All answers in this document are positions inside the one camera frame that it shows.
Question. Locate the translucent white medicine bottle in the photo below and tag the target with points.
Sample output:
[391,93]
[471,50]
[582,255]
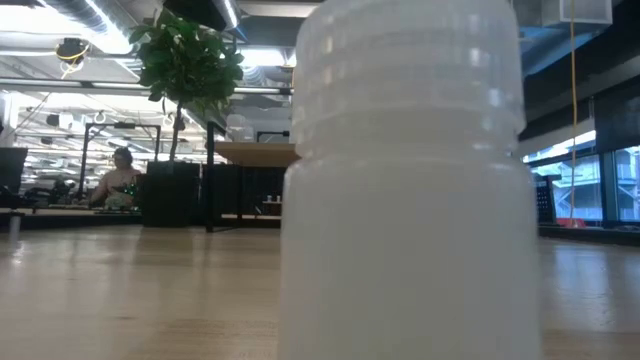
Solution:
[410,225]
[240,131]

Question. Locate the person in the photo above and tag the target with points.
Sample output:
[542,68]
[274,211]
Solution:
[117,177]

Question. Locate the green plant in black pot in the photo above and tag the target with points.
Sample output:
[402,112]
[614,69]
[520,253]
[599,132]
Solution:
[185,65]

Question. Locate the black perforated panel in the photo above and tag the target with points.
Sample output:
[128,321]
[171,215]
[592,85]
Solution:
[545,200]

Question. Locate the red object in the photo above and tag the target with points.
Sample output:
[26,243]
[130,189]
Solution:
[570,222]

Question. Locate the wooden shelf with black legs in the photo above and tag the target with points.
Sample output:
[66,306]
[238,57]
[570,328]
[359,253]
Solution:
[255,154]

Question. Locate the small grey post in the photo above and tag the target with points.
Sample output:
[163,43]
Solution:
[15,226]

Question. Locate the black metal rack frame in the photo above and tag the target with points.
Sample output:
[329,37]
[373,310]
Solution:
[85,150]

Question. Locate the black monitor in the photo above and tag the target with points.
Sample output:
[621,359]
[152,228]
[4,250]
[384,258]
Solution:
[12,170]

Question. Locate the white hanging box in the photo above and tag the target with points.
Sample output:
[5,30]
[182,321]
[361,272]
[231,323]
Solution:
[580,12]

